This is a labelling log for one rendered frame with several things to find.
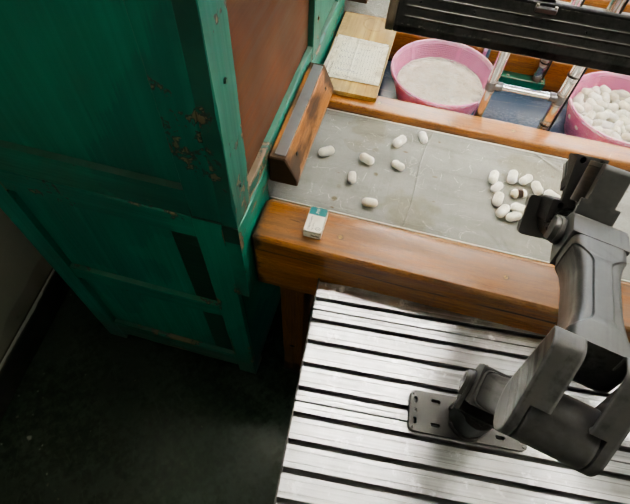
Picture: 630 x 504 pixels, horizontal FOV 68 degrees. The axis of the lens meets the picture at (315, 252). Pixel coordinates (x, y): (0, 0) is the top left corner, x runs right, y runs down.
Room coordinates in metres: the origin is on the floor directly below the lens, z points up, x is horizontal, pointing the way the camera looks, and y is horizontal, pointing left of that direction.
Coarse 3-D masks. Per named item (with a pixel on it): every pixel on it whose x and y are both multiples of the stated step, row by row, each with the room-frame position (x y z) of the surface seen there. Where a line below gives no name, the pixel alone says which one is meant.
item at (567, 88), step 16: (544, 0) 0.73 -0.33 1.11; (624, 0) 0.85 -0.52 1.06; (496, 64) 0.88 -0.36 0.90; (496, 80) 0.88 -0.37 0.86; (576, 80) 0.85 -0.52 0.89; (544, 96) 0.86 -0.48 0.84; (560, 96) 0.85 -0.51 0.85; (480, 112) 0.88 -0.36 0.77; (560, 112) 0.85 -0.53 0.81; (544, 128) 0.84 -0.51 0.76
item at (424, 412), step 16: (416, 400) 0.23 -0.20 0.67; (432, 400) 0.23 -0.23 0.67; (448, 400) 0.23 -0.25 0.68; (416, 416) 0.20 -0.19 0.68; (432, 416) 0.20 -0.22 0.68; (448, 416) 0.20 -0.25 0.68; (464, 416) 0.19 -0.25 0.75; (416, 432) 0.17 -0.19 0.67; (432, 432) 0.17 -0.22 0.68; (448, 432) 0.17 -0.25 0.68; (464, 432) 0.17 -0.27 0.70; (480, 432) 0.17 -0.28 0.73; (496, 432) 0.18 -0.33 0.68; (512, 448) 0.16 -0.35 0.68
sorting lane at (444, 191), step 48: (336, 144) 0.77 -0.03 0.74; (384, 144) 0.78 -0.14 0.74; (432, 144) 0.79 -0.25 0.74; (480, 144) 0.80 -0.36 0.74; (288, 192) 0.62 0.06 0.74; (336, 192) 0.63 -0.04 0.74; (384, 192) 0.64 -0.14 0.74; (432, 192) 0.65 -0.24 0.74; (480, 192) 0.66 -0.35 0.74; (528, 192) 0.67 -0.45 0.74; (480, 240) 0.53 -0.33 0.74; (528, 240) 0.54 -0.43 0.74
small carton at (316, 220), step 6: (312, 210) 0.54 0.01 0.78; (318, 210) 0.55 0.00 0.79; (324, 210) 0.55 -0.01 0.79; (312, 216) 0.53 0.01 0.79; (318, 216) 0.53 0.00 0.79; (324, 216) 0.53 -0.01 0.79; (306, 222) 0.52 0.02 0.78; (312, 222) 0.52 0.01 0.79; (318, 222) 0.52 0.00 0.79; (324, 222) 0.52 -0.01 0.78; (306, 228) 0.50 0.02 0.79; (312, 228) 0.50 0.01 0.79; (318, 228) 0.50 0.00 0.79; (306, 234) 0.50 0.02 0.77; (312, 234) 0.49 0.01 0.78; (318, 234) 0.49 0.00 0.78
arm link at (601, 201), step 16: (592, 160) 0.46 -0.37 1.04; (592, 176) 0.44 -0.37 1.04; (608, 176) 0.42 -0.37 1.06; (624, 176) 0.42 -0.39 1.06; (576, 192) 0.43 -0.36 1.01; (592, 192) 0.41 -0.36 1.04; (608, 192) 0.41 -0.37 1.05; (624, 192) 0.41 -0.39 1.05; (576, 208) 0.40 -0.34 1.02; (592, 208) 0.40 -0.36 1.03; (608, 208) 0.39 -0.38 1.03; (560, 224) 0.36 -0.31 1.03; (608, 224) 0.38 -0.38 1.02
